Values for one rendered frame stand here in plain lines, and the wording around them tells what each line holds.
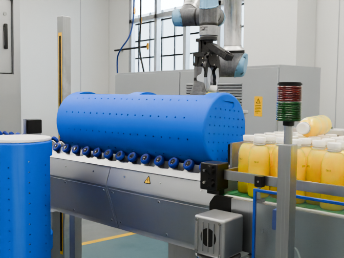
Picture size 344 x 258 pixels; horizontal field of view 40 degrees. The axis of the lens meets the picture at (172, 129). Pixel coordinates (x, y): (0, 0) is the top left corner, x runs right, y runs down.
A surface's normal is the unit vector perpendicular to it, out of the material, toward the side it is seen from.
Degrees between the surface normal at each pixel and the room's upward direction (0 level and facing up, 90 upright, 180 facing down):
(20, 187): 90
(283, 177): 90
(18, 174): 90
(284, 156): 90
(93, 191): 110
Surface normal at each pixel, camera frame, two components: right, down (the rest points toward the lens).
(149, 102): -0.46, -0.67
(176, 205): -0.61, 0.38
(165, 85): -0.78, 0.04
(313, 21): 0.62, 0.07
